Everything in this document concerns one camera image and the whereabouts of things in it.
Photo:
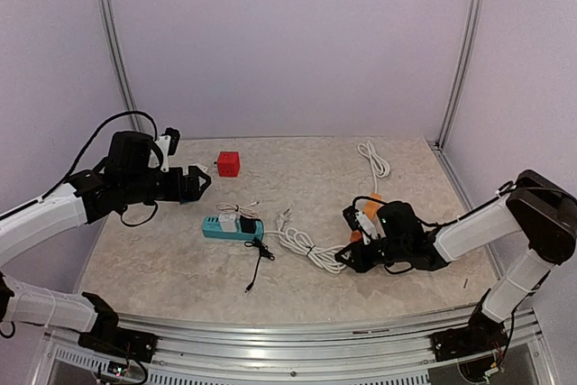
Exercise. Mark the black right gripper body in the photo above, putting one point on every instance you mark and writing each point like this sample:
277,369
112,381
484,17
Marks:
367,261

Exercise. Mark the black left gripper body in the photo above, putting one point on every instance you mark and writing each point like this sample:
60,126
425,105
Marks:
190,187

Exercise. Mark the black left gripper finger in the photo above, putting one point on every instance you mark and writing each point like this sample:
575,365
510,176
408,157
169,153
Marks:
194,172
200,186

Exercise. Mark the red cube socket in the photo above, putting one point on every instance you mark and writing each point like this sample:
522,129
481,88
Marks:
228,164

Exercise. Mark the teal power strip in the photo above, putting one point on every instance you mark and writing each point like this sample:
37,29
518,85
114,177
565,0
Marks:
211,229

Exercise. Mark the orange USB socket block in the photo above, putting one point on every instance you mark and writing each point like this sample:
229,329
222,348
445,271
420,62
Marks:
373,199

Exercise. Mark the black charger with thin cable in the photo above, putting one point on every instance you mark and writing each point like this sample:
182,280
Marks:
254,245

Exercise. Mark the white plug adapter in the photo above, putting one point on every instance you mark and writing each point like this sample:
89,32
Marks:
201,166

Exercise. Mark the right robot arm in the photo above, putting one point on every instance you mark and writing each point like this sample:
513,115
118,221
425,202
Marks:
530,205

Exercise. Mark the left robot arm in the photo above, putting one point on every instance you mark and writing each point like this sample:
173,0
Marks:
135,171

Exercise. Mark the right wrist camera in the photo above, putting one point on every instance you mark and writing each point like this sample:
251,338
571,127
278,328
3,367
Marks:
363,222

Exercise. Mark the aluminium front rail frame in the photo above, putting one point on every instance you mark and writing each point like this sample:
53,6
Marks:
355,352

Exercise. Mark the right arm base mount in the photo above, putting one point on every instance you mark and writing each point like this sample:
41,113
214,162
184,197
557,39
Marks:
479,335

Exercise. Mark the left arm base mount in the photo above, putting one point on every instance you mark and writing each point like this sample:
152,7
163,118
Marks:
119,340

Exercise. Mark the left aluminium corner post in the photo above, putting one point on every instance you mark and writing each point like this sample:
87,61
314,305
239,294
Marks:
113,44

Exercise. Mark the aluminium corner post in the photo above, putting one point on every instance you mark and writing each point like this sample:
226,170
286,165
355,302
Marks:
463,61
113,44

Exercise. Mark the right aluminium corner post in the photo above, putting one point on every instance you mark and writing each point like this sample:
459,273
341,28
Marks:
463,61

